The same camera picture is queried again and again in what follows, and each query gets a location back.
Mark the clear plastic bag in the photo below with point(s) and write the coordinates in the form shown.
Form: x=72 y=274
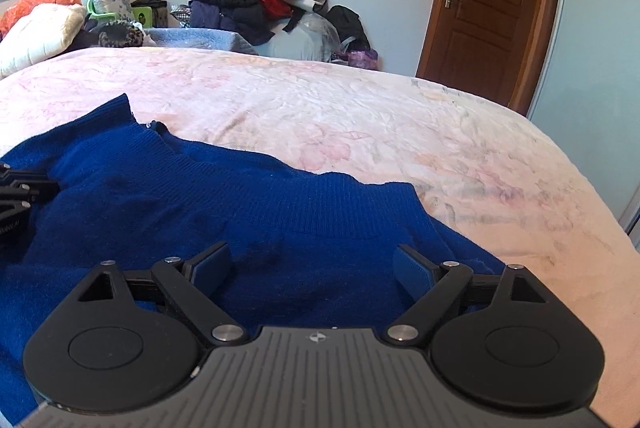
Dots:
x=320 y=36

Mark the small purple bag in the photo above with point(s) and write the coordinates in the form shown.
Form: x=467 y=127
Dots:
x=362 y=59

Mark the blue knit sweater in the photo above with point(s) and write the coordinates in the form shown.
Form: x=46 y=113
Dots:
x=250 y=208

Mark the green plastic stool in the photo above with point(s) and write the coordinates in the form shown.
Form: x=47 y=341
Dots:
x=143 y=15

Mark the brown wooden door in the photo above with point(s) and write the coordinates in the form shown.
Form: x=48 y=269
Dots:
x=490 y=8

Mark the leopard fur hat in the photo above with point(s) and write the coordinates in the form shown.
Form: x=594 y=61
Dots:
x=120 y=36

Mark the black backpack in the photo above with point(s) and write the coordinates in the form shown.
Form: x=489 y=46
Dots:
x=347 y=26

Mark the light blue towel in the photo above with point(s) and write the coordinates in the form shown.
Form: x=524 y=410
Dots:
x=200 y=39

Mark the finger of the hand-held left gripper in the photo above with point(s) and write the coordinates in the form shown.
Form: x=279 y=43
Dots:
x=30 y=190

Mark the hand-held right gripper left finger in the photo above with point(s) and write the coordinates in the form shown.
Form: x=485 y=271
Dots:
x=212 y=268

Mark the pink blanket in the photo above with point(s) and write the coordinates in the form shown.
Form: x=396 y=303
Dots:
x=400 y=133

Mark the white quilted jacket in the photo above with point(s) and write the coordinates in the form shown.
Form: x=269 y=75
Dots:
x=35 y=38

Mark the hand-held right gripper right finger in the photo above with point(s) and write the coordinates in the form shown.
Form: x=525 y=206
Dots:
x=412 y=268

